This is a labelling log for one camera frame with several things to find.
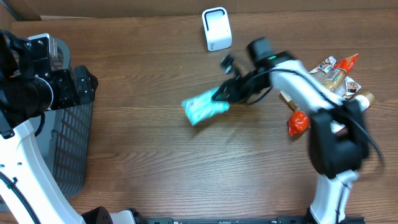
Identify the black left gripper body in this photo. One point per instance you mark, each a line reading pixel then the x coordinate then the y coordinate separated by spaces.
pixel 65 88

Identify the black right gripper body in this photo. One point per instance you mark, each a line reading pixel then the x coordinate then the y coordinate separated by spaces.
pixel 234 88

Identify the teal wipes packet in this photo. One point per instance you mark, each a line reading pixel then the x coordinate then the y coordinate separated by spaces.
pixel 202 107

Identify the orange noodle packet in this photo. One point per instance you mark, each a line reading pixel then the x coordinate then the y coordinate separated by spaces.
pixel 299 121

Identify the beige nut snack pouch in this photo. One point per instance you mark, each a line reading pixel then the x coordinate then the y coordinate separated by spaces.
pixel 333 75

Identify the white cream tube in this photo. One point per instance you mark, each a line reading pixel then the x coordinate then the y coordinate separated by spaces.
pixel 365 100

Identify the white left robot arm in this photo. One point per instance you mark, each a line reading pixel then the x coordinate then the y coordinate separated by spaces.
pixel 31 192

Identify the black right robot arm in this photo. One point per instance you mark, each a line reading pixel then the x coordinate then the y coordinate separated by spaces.
pixel 338 140

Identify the white barcode scanner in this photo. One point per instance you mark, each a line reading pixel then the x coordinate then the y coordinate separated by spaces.
pixel 217 29

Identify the grey plastic mesh basket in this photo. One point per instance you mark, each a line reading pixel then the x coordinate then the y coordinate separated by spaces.
pixel 63 138

